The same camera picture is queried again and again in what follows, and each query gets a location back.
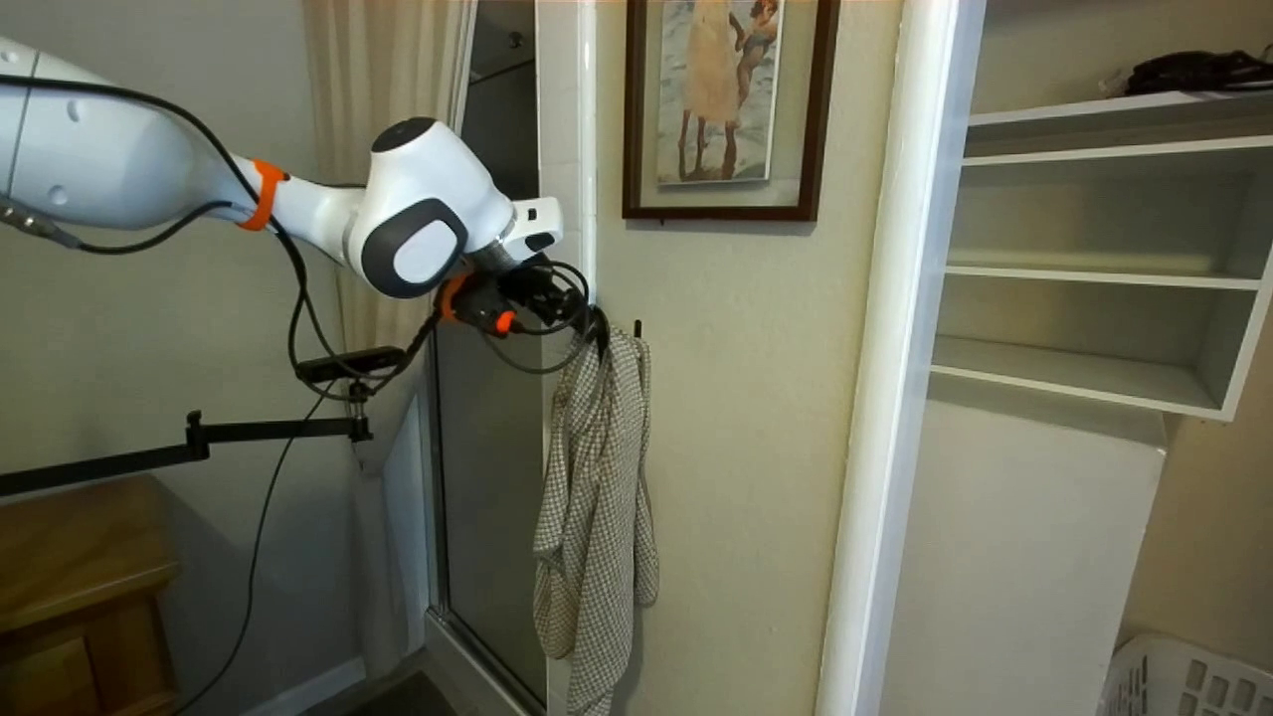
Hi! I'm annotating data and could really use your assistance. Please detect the checkered beige cloth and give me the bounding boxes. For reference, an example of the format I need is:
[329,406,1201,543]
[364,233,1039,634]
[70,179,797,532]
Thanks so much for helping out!
[529,324,664,716]

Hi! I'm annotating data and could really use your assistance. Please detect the brown wooden cabinet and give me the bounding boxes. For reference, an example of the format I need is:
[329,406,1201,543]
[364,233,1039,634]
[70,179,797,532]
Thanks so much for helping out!
[0,473,181,716]

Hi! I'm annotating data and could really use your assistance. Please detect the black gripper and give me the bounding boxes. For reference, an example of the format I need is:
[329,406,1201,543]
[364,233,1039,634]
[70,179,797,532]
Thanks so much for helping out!
[458,260,603,343]

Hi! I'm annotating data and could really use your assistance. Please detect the glass shower door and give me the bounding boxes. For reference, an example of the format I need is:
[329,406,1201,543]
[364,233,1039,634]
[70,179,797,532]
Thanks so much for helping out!
[424,0,551,716]

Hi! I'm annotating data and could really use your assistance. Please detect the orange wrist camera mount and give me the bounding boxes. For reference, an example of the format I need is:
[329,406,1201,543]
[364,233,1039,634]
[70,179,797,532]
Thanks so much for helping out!
[437,266,525,343]

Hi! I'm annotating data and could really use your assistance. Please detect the beige curtain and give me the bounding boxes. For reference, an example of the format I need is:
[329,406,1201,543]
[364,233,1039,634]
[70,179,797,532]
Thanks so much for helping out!
[301,0,482,683]

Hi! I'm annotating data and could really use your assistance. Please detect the black item on shelf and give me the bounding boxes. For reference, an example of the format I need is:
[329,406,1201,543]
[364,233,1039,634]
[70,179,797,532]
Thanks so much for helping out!
[1119,47,1273,99]

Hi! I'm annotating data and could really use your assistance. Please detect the white plastic laundry basket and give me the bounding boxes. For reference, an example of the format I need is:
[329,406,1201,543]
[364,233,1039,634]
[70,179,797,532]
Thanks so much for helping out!
[1092,630,1273,716]

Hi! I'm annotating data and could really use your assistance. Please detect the white shelf unit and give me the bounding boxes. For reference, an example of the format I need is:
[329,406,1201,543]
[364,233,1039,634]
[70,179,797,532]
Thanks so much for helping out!
[927,83,1273,431]

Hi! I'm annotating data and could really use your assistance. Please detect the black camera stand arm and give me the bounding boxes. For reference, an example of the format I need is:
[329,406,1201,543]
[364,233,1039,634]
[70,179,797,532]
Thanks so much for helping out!
[0,343,409,500]

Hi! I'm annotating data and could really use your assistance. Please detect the black spiral wall hook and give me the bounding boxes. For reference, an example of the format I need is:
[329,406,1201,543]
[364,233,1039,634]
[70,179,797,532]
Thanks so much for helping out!
[592,308,648,357]

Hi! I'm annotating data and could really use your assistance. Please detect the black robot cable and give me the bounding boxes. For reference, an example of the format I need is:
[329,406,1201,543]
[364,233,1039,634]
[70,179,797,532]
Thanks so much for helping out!
[0,71,592,716]

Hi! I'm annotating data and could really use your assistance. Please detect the dark framed picture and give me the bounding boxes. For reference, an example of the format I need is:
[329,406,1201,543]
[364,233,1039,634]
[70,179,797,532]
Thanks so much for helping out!
[618,0,843,229]

